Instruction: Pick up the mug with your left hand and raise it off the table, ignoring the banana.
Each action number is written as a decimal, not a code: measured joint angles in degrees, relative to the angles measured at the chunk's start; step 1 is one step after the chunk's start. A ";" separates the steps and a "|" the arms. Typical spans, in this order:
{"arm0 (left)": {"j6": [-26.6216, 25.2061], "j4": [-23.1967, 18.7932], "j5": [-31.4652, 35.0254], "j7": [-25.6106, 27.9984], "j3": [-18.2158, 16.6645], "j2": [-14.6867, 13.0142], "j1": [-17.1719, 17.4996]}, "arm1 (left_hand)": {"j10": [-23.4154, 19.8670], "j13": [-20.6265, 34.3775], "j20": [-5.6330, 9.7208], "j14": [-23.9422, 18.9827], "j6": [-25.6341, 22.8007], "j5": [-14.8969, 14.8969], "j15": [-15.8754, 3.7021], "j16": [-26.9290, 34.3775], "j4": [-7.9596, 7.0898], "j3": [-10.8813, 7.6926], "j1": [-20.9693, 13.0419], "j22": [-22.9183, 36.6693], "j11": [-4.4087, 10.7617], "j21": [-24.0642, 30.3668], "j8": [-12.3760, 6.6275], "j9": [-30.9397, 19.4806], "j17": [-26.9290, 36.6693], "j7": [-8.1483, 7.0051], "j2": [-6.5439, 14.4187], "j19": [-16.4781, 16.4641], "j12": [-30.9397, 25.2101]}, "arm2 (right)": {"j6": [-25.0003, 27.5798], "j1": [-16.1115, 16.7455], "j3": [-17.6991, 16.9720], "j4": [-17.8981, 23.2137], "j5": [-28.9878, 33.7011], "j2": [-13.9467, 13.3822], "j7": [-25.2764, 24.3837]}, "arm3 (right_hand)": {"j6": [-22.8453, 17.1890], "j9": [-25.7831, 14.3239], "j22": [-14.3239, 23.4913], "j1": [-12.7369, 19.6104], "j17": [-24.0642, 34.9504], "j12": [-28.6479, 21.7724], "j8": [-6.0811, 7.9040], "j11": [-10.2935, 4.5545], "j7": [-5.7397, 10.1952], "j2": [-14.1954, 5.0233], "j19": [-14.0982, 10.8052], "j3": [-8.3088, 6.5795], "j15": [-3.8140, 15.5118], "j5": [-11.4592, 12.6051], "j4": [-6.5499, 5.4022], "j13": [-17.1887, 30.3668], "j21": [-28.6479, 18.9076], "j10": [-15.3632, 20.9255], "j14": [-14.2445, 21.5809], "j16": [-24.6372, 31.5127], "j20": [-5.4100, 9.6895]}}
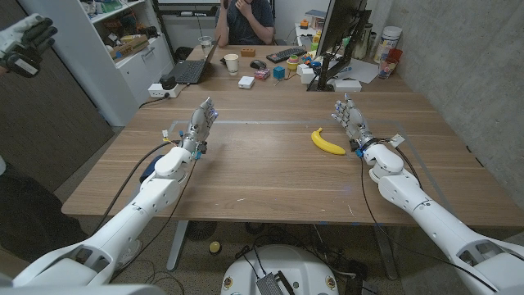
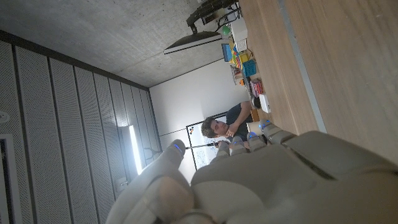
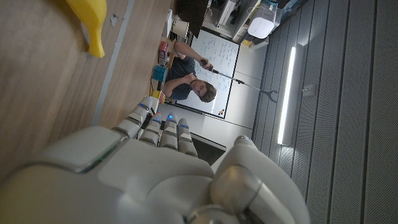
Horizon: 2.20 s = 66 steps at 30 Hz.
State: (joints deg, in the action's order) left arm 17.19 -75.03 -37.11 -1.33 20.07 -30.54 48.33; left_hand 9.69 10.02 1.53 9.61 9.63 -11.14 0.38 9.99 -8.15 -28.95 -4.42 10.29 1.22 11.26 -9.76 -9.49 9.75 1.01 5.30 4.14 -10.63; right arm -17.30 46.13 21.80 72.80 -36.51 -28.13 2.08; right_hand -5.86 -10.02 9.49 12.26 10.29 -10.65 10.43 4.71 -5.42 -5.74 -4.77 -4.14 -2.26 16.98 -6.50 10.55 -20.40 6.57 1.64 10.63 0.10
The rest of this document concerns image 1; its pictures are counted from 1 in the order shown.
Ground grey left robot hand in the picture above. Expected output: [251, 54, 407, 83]
[178, 97, 219, 157]

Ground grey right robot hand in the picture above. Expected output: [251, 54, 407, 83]
[331, 93, 376, 152]

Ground dark blue mug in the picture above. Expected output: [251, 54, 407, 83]
[138, 154, 165, 184]

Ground yellow banana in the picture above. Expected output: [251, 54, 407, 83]
[310, 127, 347, 157]

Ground long white box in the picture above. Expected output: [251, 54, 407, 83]
[333, 79, 363, 93]

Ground white paper sheet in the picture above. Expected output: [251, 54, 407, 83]
[327, 57, 380, 85]

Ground black power adapter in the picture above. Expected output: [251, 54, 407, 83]
[159, 74, 178, 91]

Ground white power strip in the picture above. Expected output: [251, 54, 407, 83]
[147, 83, 182, 99]

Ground black computer monitor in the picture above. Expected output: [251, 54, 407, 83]
[306, 10, 373, 92]
[315, 0, 368, 58]

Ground black laptop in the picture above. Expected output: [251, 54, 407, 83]
[166, 35, 222, 85]

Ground red plastic cup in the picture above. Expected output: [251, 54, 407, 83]
[377, 48, 404, 80]

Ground white cube boxes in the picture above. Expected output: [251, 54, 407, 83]
[296, 63, 316, 85]

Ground white paper cup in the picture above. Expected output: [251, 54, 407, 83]
[224, 53, 240, 77]

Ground dark tall bottle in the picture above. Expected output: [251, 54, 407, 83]
[353, 22, 373, 61]

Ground clear drinking glass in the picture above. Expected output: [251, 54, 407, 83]
[197, 35, 214, 57]

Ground white cylindrical canister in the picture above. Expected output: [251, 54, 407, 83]
[373, 25, 404, 65]

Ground black keyboard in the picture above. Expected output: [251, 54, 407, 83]
[265, 46, 307, 65]

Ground round black floor fan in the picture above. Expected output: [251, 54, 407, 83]
[186, 220, 218, 242]

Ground cardboard box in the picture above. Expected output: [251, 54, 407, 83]
[109, 34, 151, 62]

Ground seated person in dark shirt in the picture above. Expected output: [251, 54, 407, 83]
[213, 0, 276, 47]

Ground grey table leg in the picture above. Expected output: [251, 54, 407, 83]
[165, 220, 190, 272]
[373, 225, 400, 282]

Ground white shelf cabinet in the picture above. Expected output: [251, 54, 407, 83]
[18, 0, 175, 127]

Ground white sneaker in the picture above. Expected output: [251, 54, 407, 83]
[117, 239, 142, 268]

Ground white robot torso base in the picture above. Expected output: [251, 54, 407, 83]
[220, 244, 340, 295]

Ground black device on torso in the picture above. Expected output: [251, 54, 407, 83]
[255, 270, 296, 295]

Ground standing person in black trousers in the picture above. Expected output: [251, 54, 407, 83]
[0, 157, 89, 263]

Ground black and white teleoperation glove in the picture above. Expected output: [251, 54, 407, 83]
[0, 13, 59, 79]

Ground long black right arm cable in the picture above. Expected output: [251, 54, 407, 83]
[359, 155, 499, 293]

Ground short black right forearm cable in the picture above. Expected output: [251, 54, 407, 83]
[376, 137, 423, 190]

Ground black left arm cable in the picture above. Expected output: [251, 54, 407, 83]
[92, 140, 181, 235]

